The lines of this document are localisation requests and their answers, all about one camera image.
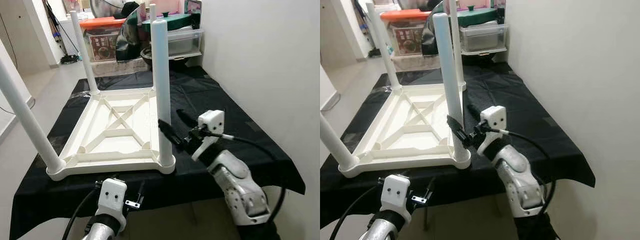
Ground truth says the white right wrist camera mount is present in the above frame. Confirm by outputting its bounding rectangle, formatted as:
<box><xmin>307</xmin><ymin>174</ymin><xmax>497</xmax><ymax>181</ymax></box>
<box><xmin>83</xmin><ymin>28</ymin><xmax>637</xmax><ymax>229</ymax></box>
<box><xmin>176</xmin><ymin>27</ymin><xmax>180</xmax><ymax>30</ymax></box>
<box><xmin>476</xmin><ymin>105</ymin><xmax>507</xmax><ymax>157</ymax></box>
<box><xmin>191</xmin><ymin>110</ymin><xmax>224</xmax><ymax>162</ymax></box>

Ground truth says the clear plastic storage container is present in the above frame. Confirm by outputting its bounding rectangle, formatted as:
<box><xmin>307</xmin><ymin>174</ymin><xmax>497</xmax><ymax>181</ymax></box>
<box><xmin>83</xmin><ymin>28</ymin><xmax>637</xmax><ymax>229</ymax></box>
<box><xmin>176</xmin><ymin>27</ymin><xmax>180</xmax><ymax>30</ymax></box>
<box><xmin>460</xmin><ymin>24</ymin><xmax>508</xmax><ymax>53</ymax></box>
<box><xmin>167</xmin><ymin>29</ymin><xmax>205</xmax><ymax>58</ymax></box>

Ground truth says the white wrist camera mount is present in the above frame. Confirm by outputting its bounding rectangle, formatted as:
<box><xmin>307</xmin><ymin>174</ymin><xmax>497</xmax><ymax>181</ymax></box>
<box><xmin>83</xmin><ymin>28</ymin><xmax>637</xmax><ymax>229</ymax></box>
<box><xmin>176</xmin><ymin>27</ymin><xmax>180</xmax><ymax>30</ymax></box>
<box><xmin>476</xmin><ymin>105</ymin><xmax>507</xmax><ymax>157</ymax></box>
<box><xmin>96</xmin><ymin>178</ymin><xmax>128</xmax><ymax>226</ymax></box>
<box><xmin>380</xmin><ymin>174</ymin><xmax>413</xmax><ymax>223</ymax></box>
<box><xmin>191</xmin><ymin>110</ymin><xmax>224</xmax><ymax>162</ymax></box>

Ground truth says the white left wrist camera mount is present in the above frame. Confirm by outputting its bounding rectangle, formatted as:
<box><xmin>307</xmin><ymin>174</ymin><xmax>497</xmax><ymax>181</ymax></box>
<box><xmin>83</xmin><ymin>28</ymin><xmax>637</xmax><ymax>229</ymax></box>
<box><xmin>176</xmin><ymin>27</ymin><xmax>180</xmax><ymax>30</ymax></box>
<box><xmin>96</xmin><ymin>178</ymin><xmax>128</xmax><ymax>226</ymax></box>
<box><xmin>380</xmin><ymin>174</ymin><xmax>413</xmax><ymax>223</ymax></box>

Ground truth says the green pot lid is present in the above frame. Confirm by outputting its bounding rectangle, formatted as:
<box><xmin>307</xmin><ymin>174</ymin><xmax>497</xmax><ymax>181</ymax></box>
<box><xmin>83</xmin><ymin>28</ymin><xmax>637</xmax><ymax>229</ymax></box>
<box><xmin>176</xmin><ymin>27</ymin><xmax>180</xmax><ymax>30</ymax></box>
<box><xmin>457</xmin><ymin>6</ymin><xmax>500</xmax><ymax>27</ymax></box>
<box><xmin>142</xmin><ymin>14</ymin><xmax>193</xmax><ymax>32</ymax></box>

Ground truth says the clear box with orange lid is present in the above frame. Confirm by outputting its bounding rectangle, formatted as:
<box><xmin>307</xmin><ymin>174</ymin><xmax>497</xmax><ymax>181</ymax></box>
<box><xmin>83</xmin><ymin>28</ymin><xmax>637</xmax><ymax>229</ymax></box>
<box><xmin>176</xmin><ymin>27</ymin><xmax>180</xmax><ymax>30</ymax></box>
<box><xmin>381</xmin><ymin>9</ymin><xmax>431</xmax><ymax>56</ymax></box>
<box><xmin>80</xmin><ymin>17</ymin><xmax>126</xmax><ymax>62</ymax></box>

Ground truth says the dark floor mop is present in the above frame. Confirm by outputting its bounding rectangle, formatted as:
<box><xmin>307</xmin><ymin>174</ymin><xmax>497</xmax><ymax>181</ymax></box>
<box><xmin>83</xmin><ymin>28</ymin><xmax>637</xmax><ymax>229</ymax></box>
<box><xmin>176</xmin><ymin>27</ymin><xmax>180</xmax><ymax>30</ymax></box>
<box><xmin>357</xmin><ymin>0</ymin><xmax>383</xmax><ymax>57</ymax></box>
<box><xmin>45</xmin><ymin>0</ymin><xmax>81</xmax><ymax>65</ymax></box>

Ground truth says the black plastic bag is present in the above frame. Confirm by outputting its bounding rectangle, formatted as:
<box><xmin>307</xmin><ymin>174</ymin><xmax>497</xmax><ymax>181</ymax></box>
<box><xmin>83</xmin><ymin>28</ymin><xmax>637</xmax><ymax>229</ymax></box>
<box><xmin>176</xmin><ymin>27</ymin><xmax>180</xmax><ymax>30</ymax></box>
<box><xmin>421</xmin><ymin>0</ymin><xmax>448</xmax><ymax>56</ymax></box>
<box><xmin>115</xmin><ymin>2</ymin><xmax>151</xmax><ymax>62</ymax></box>

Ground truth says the beige patterned bench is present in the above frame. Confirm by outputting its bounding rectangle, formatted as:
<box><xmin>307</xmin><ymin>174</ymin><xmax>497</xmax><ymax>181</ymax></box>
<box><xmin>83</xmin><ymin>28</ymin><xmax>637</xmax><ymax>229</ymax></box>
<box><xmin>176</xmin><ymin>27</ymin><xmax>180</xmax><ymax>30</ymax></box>
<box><xmin>392</xmin><ymin>52</ymin><xmax>451</xmax><ymax>71</ymax></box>
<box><xmin>92</xmin><ymin>57</ymin><xmax>151</xmax><ymax>77</ymax></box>

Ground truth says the black tablecloth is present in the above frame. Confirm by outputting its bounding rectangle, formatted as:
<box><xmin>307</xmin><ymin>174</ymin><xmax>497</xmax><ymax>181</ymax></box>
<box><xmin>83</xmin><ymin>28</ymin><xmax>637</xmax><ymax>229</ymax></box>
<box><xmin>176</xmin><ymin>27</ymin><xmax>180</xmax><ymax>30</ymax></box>
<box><xmin>9</xmin><ymin>67</ymin><xmax>307</xmax><ymax>240</ymax></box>
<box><xmin>320</xmin><ymin>62</ymin><xmax>597</xmax><ymax>228</ymax></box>

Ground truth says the black round basin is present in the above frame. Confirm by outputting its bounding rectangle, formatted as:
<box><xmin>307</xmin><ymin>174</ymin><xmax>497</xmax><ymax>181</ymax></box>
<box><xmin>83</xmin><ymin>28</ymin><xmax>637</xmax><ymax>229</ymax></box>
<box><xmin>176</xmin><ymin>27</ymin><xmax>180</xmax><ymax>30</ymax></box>
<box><xmin>462</xmin><ymin>50</ymin><xmax>503</xmax><ymax>63</ymax></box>
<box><xmin>140</xmin><ymin>47</ymin><xmax>201</xmax><ymax>68</ymax></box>

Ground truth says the large clear tape patch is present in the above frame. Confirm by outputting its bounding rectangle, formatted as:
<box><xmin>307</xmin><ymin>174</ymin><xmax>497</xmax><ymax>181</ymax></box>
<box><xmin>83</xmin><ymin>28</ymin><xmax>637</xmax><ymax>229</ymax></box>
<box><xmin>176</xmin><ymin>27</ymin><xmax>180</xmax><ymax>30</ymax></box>
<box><xmin>42</xmin><ymin>135</ymin><xmax>68</xmax><ymax>156</ymax></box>

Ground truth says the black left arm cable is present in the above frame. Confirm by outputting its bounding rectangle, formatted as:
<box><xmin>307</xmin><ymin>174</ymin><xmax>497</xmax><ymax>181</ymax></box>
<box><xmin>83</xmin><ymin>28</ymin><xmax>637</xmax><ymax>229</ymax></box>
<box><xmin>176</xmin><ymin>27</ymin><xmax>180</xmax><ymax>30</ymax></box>
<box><xmin>61</xmin><ymin>186</ymin><xmax>101</xmax><ymax>240</ymax></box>
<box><xmin>329</xmin><ymin>182</ymin><xmax>383</xmax><ymax>240</ymax></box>

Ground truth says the cream plastic table top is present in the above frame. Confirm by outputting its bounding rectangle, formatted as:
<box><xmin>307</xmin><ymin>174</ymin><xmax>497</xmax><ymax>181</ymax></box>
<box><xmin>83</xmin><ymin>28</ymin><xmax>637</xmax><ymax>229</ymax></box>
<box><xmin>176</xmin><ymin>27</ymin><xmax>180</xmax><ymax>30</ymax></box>
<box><xmin>46</xmin><ymin>87</ymin><xmax>177</xmax><ymax>182</ymax></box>
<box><xmin>338</xmin><ymin>84</ymin><xmax>472</xmax><ymax>178</ymax></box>

